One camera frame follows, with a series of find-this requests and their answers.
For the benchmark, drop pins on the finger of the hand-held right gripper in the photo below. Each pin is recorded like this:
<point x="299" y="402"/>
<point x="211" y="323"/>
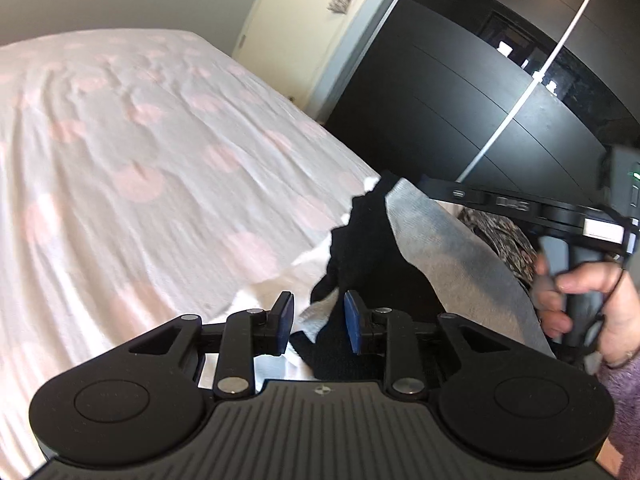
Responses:
<point x="457" y="193"/>

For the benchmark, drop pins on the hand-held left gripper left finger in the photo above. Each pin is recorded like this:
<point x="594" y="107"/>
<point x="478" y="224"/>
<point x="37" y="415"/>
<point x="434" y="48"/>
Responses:
<point x="285" y="321"/>

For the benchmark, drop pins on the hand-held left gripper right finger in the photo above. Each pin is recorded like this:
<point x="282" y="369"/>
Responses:
<point x="353" y="322"/>

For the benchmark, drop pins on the grey garment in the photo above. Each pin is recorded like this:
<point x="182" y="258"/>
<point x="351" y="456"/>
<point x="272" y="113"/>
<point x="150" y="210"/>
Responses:
<point x="450" y="260"/>

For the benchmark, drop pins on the black garment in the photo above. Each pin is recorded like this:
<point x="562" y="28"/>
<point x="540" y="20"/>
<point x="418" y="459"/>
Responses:
<point x="360" y="240"/>

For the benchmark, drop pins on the person's right forearm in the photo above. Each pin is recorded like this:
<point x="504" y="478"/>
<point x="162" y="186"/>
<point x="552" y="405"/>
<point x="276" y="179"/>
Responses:
<point x="625" y="410"/>

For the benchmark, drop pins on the person's right hand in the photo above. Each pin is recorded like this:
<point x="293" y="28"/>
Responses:
<point x="625" y="310"/>

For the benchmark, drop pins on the grey patterned cloth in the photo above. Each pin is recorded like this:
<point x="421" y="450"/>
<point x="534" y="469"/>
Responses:
<point x="500" y="240"/>

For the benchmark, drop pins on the black wardrobe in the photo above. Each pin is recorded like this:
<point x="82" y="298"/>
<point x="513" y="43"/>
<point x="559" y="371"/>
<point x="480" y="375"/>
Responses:
<point x="450" y="60"/>

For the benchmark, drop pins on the cream door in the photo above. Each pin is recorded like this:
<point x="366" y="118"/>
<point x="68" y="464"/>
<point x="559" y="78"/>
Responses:
<point x="300" y="35"/>

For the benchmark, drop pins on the polka-dot bed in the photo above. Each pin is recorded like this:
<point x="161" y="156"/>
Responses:
<point x="125" y="135"/>

